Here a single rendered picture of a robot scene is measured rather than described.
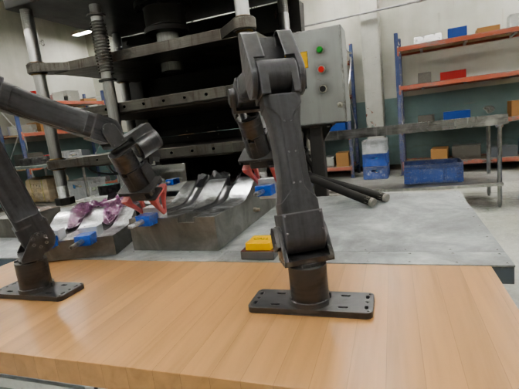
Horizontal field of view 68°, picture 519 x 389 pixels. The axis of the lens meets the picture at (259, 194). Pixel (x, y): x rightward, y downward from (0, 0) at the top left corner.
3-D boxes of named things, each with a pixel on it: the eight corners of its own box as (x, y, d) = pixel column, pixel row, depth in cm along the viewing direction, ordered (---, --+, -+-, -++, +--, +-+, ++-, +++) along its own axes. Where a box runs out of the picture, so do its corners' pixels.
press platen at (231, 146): (275, 178, 164) (270, 136, 161) (48, 192, 209) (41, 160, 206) (313, 156, 241) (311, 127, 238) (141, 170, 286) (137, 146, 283)
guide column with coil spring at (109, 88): (140, 264, 204) (94, 2, 181) (132, 264, 206) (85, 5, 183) (147, 260, 209) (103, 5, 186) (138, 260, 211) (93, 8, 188)
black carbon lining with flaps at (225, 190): (205, 218, 104) (200, 184, 102) (154, 220, 109) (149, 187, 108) (250, 192, 136) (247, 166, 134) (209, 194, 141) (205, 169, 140)
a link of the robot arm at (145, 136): (154, 147, 102) (128, 106, 97) (167, 146, 96) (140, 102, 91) (118, 171, 97) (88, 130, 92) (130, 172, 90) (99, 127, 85)
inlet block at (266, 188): (266, 204, 94) (263, 182, 93) (247, 205, 95) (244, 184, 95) (281, 195, 106) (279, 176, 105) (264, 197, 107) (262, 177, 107)
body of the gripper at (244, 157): (245, 153, 104) (238, 129, 99) (282, 149, 100) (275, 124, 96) (239, 167, 99) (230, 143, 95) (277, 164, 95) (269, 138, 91)
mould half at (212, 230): (218, 250, 97) (212, 198, 95) (133, 250, 106) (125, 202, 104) (276, 205, 143) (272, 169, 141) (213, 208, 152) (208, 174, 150)
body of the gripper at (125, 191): (131, 183, 103) (118, 160, 99) (164, 180, 100) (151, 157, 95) (120, 199, 99) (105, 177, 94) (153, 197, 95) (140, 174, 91)
